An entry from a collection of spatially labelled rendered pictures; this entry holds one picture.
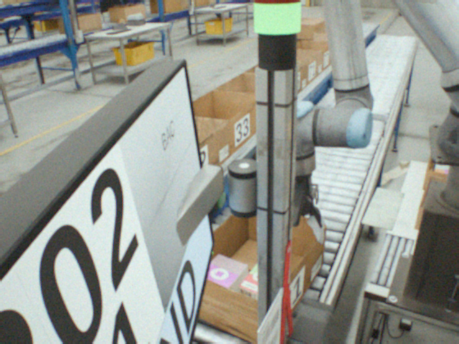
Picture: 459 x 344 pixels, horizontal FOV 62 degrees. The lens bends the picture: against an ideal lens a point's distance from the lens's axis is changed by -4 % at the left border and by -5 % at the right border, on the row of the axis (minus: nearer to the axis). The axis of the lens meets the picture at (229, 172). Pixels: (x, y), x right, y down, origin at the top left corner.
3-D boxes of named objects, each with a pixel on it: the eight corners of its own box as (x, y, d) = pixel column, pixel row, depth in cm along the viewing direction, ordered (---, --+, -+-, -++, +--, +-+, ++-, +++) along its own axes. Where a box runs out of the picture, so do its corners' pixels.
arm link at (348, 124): (374, 98, 91) (321, 98, 96) (368, 117, 82) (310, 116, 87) (374, 135, 95) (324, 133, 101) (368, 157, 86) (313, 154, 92)
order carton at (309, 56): (306, 86, 270) (307, 61, 262) (266, 82, 282) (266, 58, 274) (321, 73, 301) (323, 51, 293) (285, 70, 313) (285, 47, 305)
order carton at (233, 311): (268, 350, 103) (269, 306, 95) (181, 309, 118) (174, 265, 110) (324, 264, 132) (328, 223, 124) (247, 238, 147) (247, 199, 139)
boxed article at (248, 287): (278, 277, 128) (278, 268, 126) (258, 303, 118) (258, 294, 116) (258, 269, 131) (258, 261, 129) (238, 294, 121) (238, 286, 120)
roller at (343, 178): (365, 192, 181) (366, 182, 179) (261, 171, 203) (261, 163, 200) (367, 187, 185) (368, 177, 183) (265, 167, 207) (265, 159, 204)
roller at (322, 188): (360, 205, 171) (361, 196, 169) (251, 183, 193) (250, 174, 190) (362, 200, 175) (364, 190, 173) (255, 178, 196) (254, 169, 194)
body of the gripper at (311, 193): (320, 203, 108) (318, 162, 103) (311, 219, 101) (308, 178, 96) (293, 200, 111) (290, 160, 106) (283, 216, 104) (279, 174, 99)
